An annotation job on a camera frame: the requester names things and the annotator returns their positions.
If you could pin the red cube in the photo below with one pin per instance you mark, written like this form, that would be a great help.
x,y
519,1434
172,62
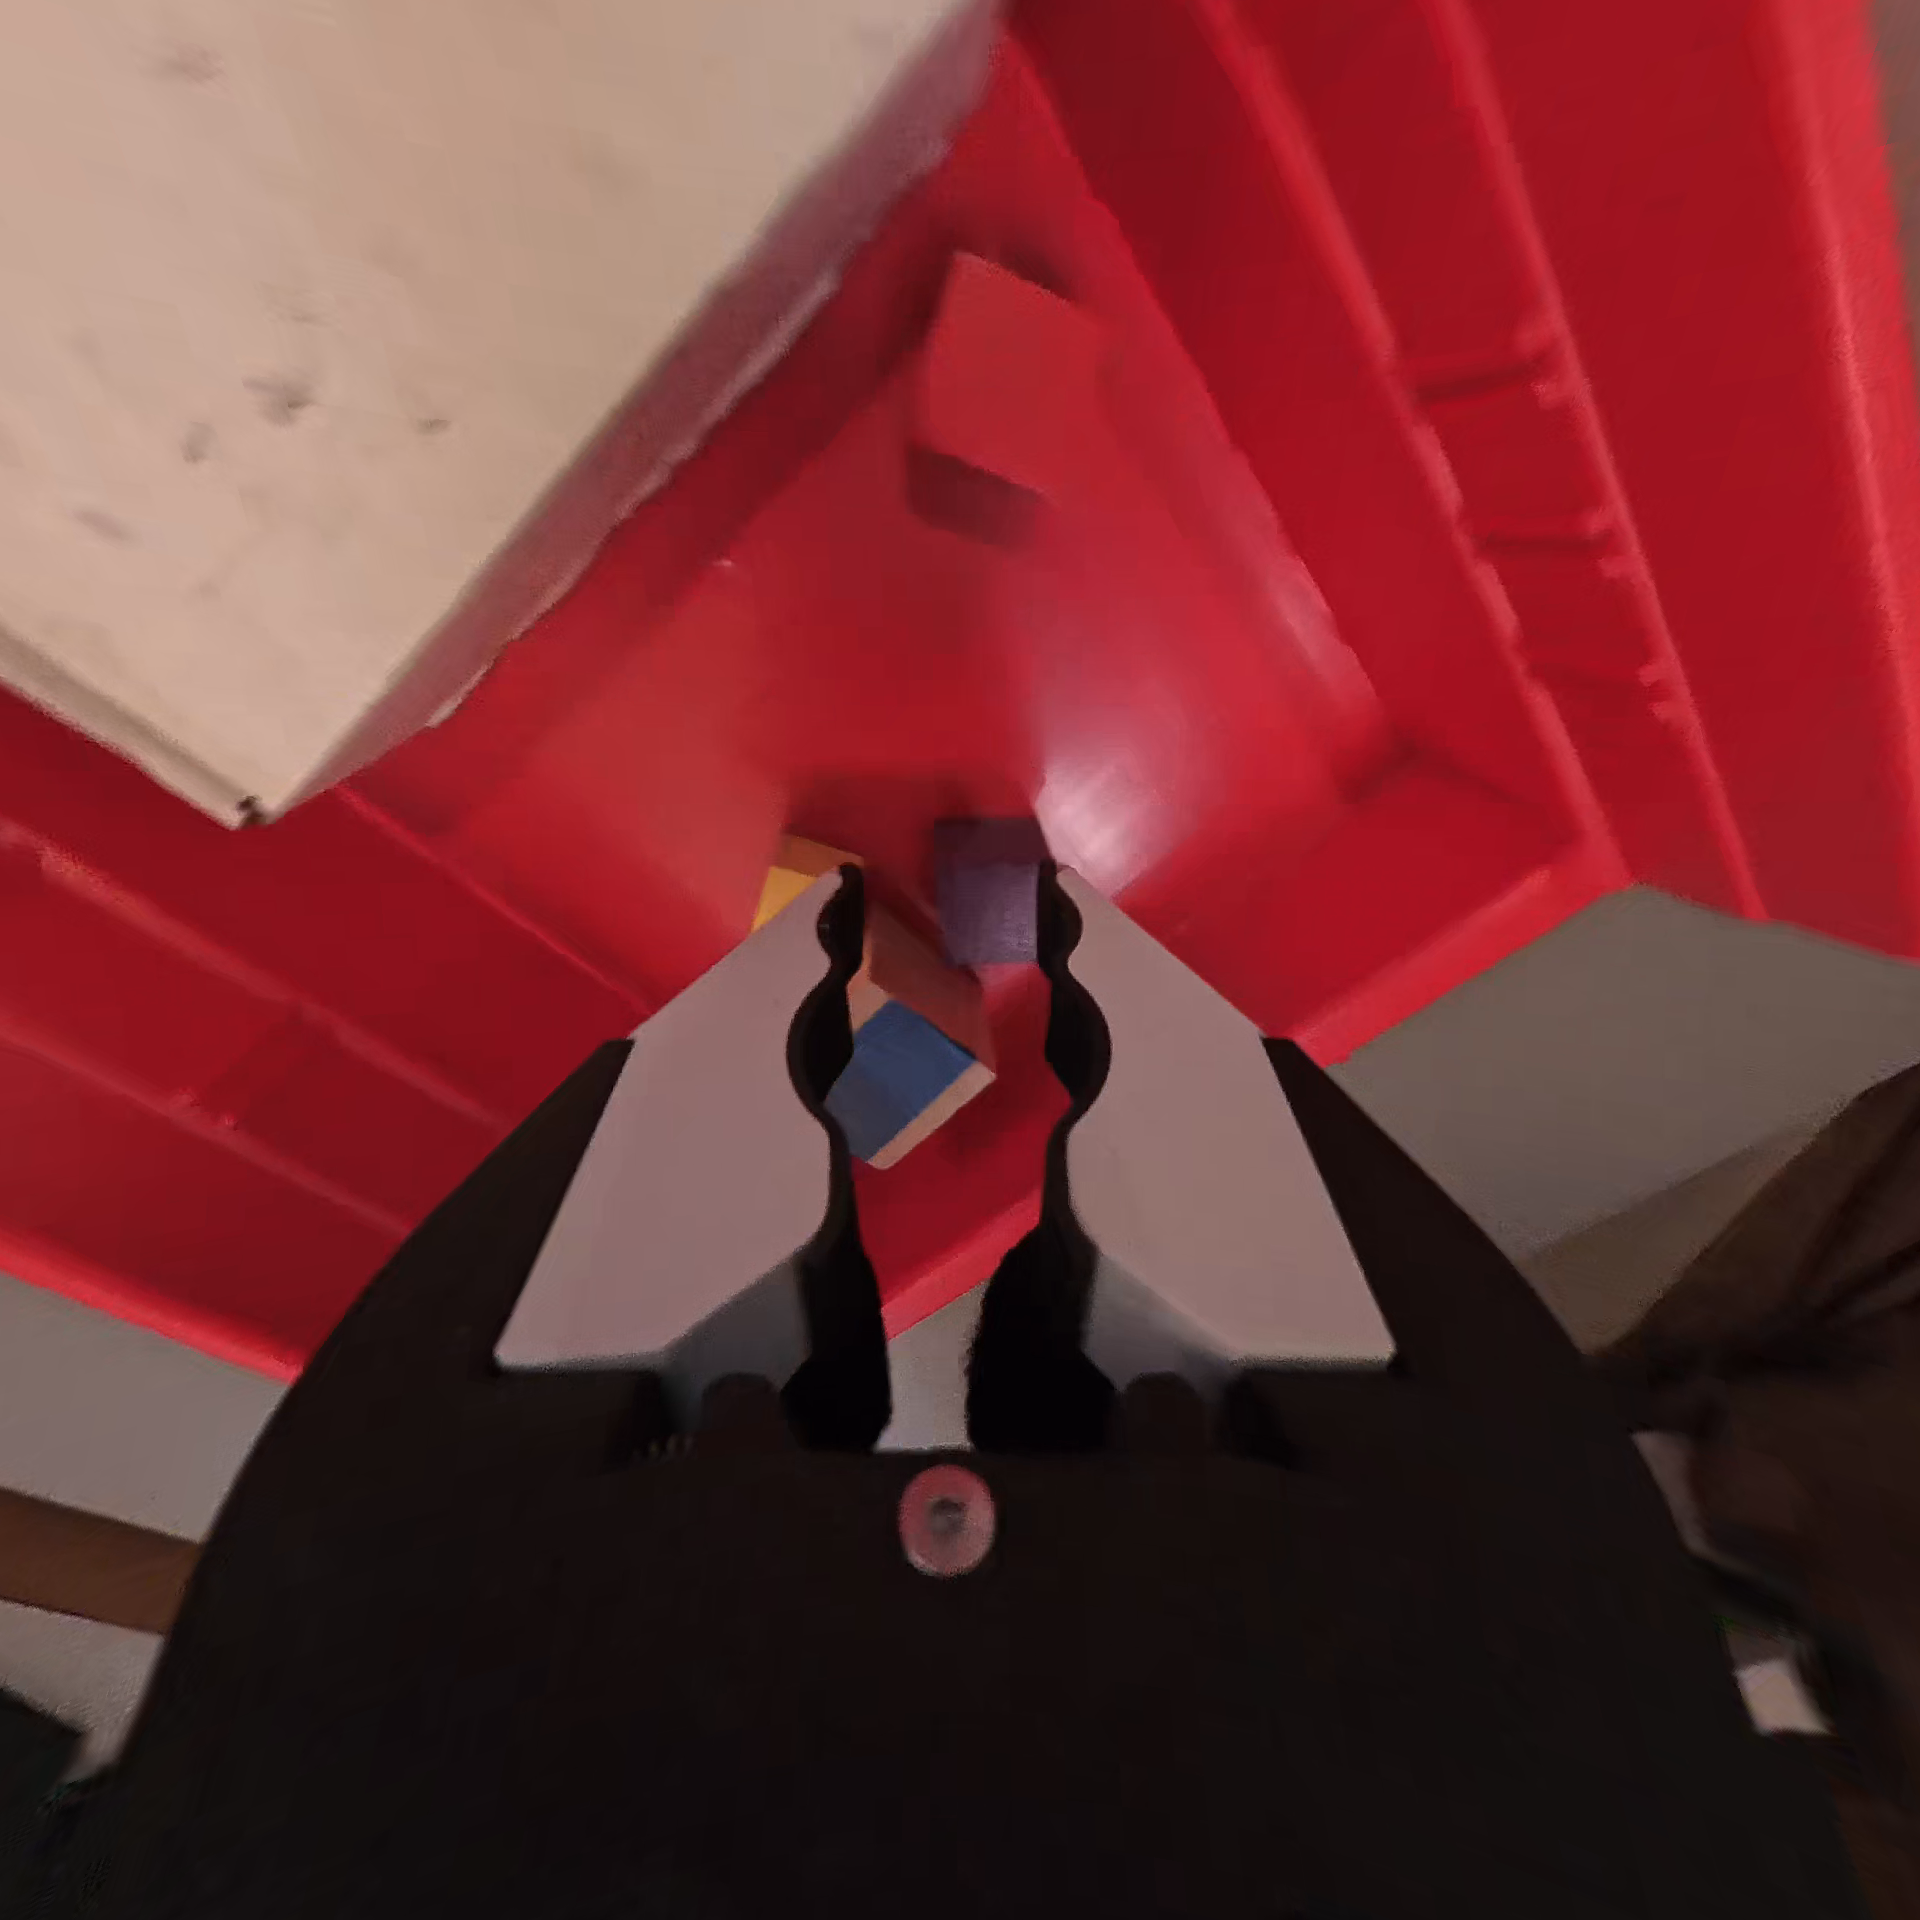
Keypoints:
x,y
1004,388

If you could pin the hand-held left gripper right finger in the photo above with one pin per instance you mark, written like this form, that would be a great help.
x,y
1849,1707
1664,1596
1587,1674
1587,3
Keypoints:
x,y
1215,1200

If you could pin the wooden block with blue band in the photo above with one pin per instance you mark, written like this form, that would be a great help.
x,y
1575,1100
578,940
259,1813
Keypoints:
x,y
907,1065

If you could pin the red plastic bin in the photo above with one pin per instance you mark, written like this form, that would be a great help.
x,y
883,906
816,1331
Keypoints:
x,y
1350,451

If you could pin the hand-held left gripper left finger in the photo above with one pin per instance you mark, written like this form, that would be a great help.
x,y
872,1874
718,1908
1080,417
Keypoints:
x,y
674,1184

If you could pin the purple cube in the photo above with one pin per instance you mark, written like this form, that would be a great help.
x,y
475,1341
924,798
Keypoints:
x,y
990,901

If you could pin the yellow cube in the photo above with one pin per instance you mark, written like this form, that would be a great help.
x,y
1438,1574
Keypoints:
x,y
787,885

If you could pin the white cardboard box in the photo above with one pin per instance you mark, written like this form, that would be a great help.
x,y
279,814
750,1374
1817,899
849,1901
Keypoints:
x,y
375,329

